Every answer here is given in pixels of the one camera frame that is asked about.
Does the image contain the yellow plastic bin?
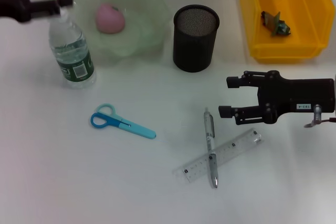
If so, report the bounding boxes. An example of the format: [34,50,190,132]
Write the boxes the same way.
[239,0,336,64]

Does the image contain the green glass fruit plate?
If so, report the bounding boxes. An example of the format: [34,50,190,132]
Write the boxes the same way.
[72,0,171,57]

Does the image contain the black mesh pen holder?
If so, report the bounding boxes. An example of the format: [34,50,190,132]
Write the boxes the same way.
[172,5,220,73]

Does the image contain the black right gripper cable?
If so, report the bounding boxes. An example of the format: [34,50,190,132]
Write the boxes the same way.
[303,104,336,128]

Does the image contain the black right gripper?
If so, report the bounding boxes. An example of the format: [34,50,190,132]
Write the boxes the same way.
[218,71,335,125]

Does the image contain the clear plastic ruler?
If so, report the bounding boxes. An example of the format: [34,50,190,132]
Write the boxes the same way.
[172,129,265,184]

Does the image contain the green plastic wrapper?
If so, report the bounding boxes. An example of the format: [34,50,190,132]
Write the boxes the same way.
[260,10,292,37]

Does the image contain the grey ballpoint pen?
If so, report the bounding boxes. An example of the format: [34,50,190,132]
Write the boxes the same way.
[204,107,219,189]

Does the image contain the pink toy peach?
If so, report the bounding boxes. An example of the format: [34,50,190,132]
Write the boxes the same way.
[94,3,125,34]

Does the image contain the clear water bottle green label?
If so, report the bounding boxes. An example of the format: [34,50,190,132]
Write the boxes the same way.
[48,7,97,90]

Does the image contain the blue scissors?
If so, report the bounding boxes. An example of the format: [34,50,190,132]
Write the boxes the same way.
[90,103,157,140]

